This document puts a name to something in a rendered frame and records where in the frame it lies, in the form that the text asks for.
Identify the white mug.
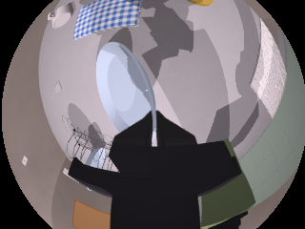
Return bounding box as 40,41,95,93
48,5,71,29

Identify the blue and white checkered towel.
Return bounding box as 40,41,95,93
73,0,143,40

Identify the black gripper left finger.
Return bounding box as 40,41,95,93
112,111,153,146

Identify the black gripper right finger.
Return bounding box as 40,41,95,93
156,111,197,146

